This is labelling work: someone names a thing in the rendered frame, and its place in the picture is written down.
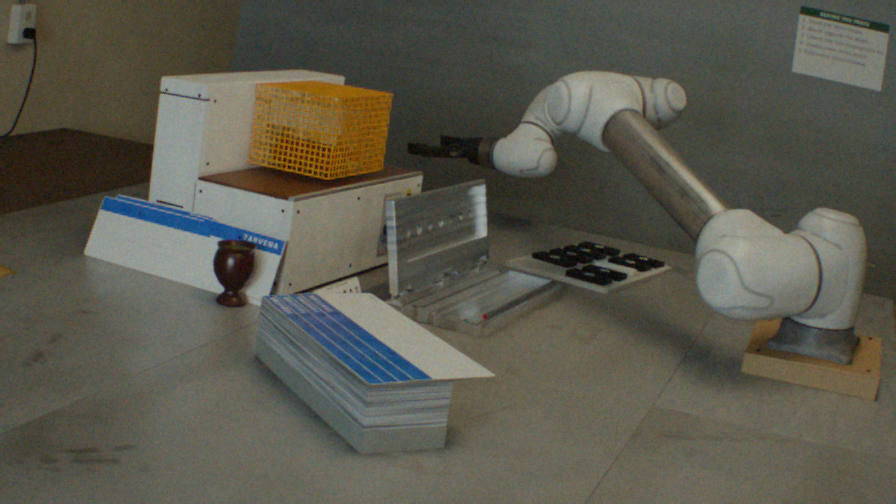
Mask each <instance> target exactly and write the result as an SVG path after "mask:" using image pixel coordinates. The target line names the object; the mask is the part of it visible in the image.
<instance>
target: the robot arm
mask: <svg viewBox="0 0 896 504"><path fill-rule="evenodd" d="M685 105H686V96H685V93H684V91H683V89H682V88H681V87H680V86H679V85H678V84H677V83H676V82H674V81H671V80H668V79H662V78H659V79H655V80H652V79H651V78H644V77H637V76H628V75H621V74H618V73H612V72H601V71H585V72H577V73H573V74H569V75H567V76H564V77H562V78H560V79H558V80H557V82H556V83H555V84H553V85H550V86H548V87H546V88H545V89H543V90H542V91H541V92H540V93H539V94H538V95H537V96H536V97H535V99H534V100H533V101H532V103H531V104H530V106H529V107H528V109H527V111H526V112H525V114H524V116H523V118H522V121H521V123H520V124H519V126H518V127H517V128H516V129H515V130H514V131H513V132H512V133H511V134H510V135H508V136H507V138H505V137H495V136H487V137H485V138H482V137H475V138H471V137H468V139H466V138H462V139H461V138H460V137H452V136H444V135H441V136H440V139H441V140H440V141H441V146H429V145H427V144H418V143H408V154H415V155H422V157H423V158H425V157H431V158H454V159H457V158H458V157H460V158H467V159H468V160H469V162H470V163H471V164H473V165H479V166H481V167H483V168H484V169H489V170H495V171H501V172H504V173H506V174H508V175H511V176H516V177H523V178H539V177H545V176H548V175H550V174H551V173H552V172H553V171H554V169H555V168H556V165H557V161H558V156H557V152H556V150H555V149H554V147H553V146H552V144H553V143H554V142H555V140H556V139H557V138H560V137H561V136H562V135H563V134H564V133H565V132H567V133H571V134H574V135H575V136H576V137H578V138H580V139H582V140H584V141H586V142H588V143H590V144H591V145H593V146H595V147H597V148H598V149H600V150H602V151H606V152H612V153H613V155H614V156H615V157H616V158H617V159H618V160H619V161H620V162H621V163H622V164H623V165H624V166H625V167H626V168H627V170H628V171H629V172H630V173H631V174H632V175H633V176H634V177H635V178H636V179H637V180H638V181H639V182H640V184H641V185H642V186H643V187H644V188H645V189H646V190H647V191H648V192H649V193H650V194H651V195H652V197H653V198H654V199H655V200H656V201H657V202H658V203H659V204H660V205H661V206H662V207H663V209H664V210H665V211H666V212H667V213H668V214H669V215H670V216H671V217H672V218H673V220H674V221H675V222H676V223H677V224H678V225H679V226H680V227H681V228H682V229H683V231H684V232H685V233H686V234H687V235H688V236H689V237H690V238H691V239H692V240H693V242H694V243H695V244H696V245H697V246H696V255H695V259H696V264H697V265H696V272H695V277H696V284H697V288H698V291H699V293H700V295H701V297H702V299H703V300H704V302H705V303H706V304H707V305H708V306H709V307H710V308H711V309H713V310H714V311H716V312H717V313H719V314H721V315H723V316H725V317H728V318H731V319H735V320H742V321H758V320H772V319H779V318H782V320H781V321H780V324H779V328H778V330H777V331H776V333H775V334H774V336H773V337H771V338H769V339H768V340H767V345H766V347H767V348H769V349H773V350H780V351H787V352H791V353H796V354H801V355H805V356H810V357H815V358H819V359H824V360H829V361H833V362H836V363H839V364H843V365H851V364H852V360H853V356H852V354H853V351H854V349H855V347H856V346H857V345H859V344H860V339H861V338H860V336H858V335H855V334H854V326H855V321H856V317H857V313H858V310H859V306H860V302H861V297H862V292H863V287H864V280H865V273H866V264H867V248H866V241H865V235H864V231H863V228H862V226H860V224H859V222H858V220H857V218H856V217H854V216H852V215H849V214H846V213H843V212H840V211H836V210H832V209H827V208H817V209H815V210H813V211H810V212H809V213H807V214H806V215H805V216H804V217H803V218H802V219H801V220H800V221H799V223H798V226H797V230H794V231H792V232H791V233H789V234H784V233H783V232H782V231H781V230H779V229H778V228H776V227H774V226H772V225H771V224H769V223H767V222H766V221H764V220H763V219H761V218H760V217H758V216H757V215H755V214H754V213H753V212H751V211H749V210H746V209H735V210H733V209H732V208H731V207H730V206H729V205H728V204H727V203H726V202H725V201H724V200H723V198H722V197H721V196H720V195H719V194H718V193H717V192H716V191H715V190H714V189H713V188H712V187H711V186H710V185H709V184H708V183H707V182H706V181H705V180H704V179H703V178H702V177H701V176H700V175H699V174H698V173H697V172H696V171H695V170H694V169H693V168H692V167H691V165H690V164H689V163H688V162H687V161H686V160H685V159H684V158H683V157H682V156H681V155H680V154H679V153H678V152H677V151H676V150H675V149H674V148H673V147H672V146H671V145H670V144H669V143H668V142H667V141H666V140H665V139H664V138H663V137H662V136H661V135H660V134H659V133H658V132H657V130H660V129H663V128H665V127H667V126H669V125H671V124H672V123H673V122H675V121H676V120H677V119H678V118H679V117H680V115H681V114H682V113H683V111H684V109H685Z"/></svg>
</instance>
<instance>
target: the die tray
mask: <svg viewBox="0 0 896 504"><path fill-rule="evenodd" d="M597 261H600V260H594V259H593V262H590V263H587V264H581V263H578V262H577V266H573V267H568V268H565V267H561V266H558V265H555V264H551V263H548V262H544V261H541V260H538V259H534V258H532V255H527V256H523V257H519V258H515V259H511V260H507V261H506V266H508V267H512V268H515V269H519V270H522V271H526V272H529V273H533V274H537V275H540V276H544V277H547V278H551V279H554V280H558V281H562V282H565V283H569V284H572V285H576V286H579V287H583V288H587V289H590V290H594V291H597V292H601V293H605V294H610V293H613V292H615V291H618V290H621V289H624V288H627V287H630V286H633V285H635V284H638V283H641V282H644V281H647V280H650V279H653V278H655V277H658V276H661V275H664V274H667V273H670V272H672V267H670V266H666V265H664V267H661V268H657V269H654V268H651V270H650V271H646V272H639V271H637V273H636V275H634V276H629V275H627V279H624V280H622V281H615V280H612V283H611V284H608V285H605V286H601V285H597V284H594V283H590V282H587V281H583V280H579V279H576V278H572V277H568V276H565V273H566V270H570V269H573V268H578V269H581V270H582V267H583V266H586V265H589V264H592V265H595V262H597Z"/></svg>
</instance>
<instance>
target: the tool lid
mask: <svg viewBox="0 0 896 504"><path fill-rule="evenodd" d="M468 213H469V216H468V215H467V214H468ZM458 214H459V221H458ZM448 218H449V219H450V221H449V223H448ZM438 220H439V222H440V224H439V226H438ZM428 222H429V230H428ZM386 223H387V244H388V265H389V285H390V293H392V294H399V293H401V292H403V290H402V289H412V288H416V287H417V288H418V291H416V292H415V293H419V292H421V291H424V290H426V289H429V288H431V287H432V286H433V282H432V281H433V280H435V279H438V278H440V277H443V276H444V273H448V274H451V273H453V272H454V273H455V272H458V275H457V276H455V277H459V276H462V275H464V274H467V273H469V272H471V266H472V265H474V264H477V263H479V262H480V260H487V259H489V237H488V211H487V185H486V179H479V180H474V181H470V182H466V183H461V184H457V185H453V186H448V187H444V188H439V189H435V190H431V191H426V192H422V193H418V194H413V195H409V196H405V197H401V198H396V199H392V200H388V201H386ZM417 225H418V233H417ZM406 229H407V233H406Z"/></svg>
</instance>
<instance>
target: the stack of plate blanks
mask: <svg viewBox="0 0 896 504"><path fill-rule="evenodd" d="M258 321H259V324H258V325H259V329H258V336H257V340H256V351H255V356H256V357H257V358H258V359H260V360H261V361H262V362H263V363H264V364H265V365H266V366H267V367H268V368H269V369H270V370H271V371H272V372H273V373H274V374H275V375H276V376H277V377H278V378H279V379H281V380H282V381H283V382H284V383H285V384H286V385H287V386H288V387H289V388H290V389H291V390H292V391H293V392H294V393H295V394H296V395H297V396H299V397H300V398H301V399H302V400H303V401H304V402H305V403H306V404H307V405H308V406H309V407H310V408H311V409H312V410H314V411H315V412H316V413H317V414H318V415H319V416H320V417H321V418H322V419H323V420H324V421H325V422H326V423H328V424H329V425H330V426H331V427H332V428H333V429H334V430H335V431H336V432H337V433H338V434H339V435H341V436H342V437H343V438H344V439H345V440H346V441H347V442H348V443H349V444H350V445H351V446H353V447H354V448H355V449H356V450H357V451H358V452H359V453H360V454H368V453H383V452H397V451H410V450H424V449H436V448H444V445H445V439H446V432H447V426H446V423H447V418H448V407H449V403H450V397H451V390H452V387H453V381H432V382H411V383H383V382H382V381H380V380H379V379H378V378H377V377H375V376H374V375H373V374H371V373H370V372H369V371H368V370H366V369H365V368H364V367H362V366H361V365H360V364H359V363H357V362H356V361H355V360H354V359H352V358H351V357H350V356H349V355H347V354H346V353H345V352H343V351H342V350H341V349H340V348H338V347H337V346H336V345H335V344H333V343H332V342H331V341H330V340H328V339H327V338H326V337H325V336H323V335H322V334H321V333H320V332H318V331H317V330H316V329H315V328H313V327H312V326H311V325H310V324H308V323H307V322H306V321H305V320H303V319H302V318H301V317H300V316H298V315H297V314H296V313H295V312H293V311H292V310H291V309H290V308H288V307H287V306H286V305H285V304H283V303H282V302H281V301H280V300H279V299H277V298H276V297H275V295H263V296H262V297H261V305H260V315H259V319H258Z"/></svg>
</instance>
